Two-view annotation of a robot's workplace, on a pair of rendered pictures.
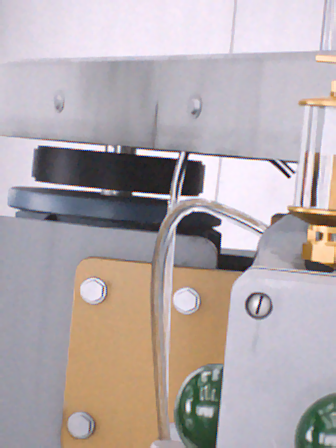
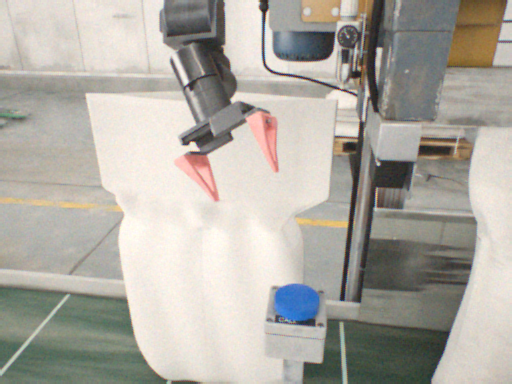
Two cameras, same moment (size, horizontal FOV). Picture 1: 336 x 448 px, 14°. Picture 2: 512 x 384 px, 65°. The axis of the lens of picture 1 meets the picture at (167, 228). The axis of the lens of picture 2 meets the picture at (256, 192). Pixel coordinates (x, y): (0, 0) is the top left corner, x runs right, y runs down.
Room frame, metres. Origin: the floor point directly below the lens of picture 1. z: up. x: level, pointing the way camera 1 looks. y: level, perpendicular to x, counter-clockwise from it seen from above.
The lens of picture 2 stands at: (-0.10, 0.13, 1.21)
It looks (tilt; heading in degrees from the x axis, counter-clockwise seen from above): 25 degrees down; 1
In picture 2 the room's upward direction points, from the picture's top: straight up
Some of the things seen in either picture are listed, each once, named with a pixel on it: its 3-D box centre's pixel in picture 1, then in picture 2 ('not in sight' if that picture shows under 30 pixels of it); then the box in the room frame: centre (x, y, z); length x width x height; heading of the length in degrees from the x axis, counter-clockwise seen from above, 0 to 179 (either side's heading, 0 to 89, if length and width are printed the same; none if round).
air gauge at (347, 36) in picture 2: not in sight; (347, 36); (0.65, -0.01, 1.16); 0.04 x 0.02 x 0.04; 83
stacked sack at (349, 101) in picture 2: not in sight; (364, 100); (3.45, -0.73, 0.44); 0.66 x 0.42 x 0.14; 80
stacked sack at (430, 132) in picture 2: not in sight; (431, 122); (3.58, -1.40, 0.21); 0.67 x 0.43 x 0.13; 173
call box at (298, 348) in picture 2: not in sight; (295, 322); (0.33, 0.08, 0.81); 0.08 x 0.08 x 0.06; 83
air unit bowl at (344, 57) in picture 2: not in sight; (344, 65); (0.67, -0.01, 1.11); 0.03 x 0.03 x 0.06
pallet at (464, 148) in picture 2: not in sight; (389, 135); (3.61, -1.05, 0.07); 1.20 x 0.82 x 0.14; 83
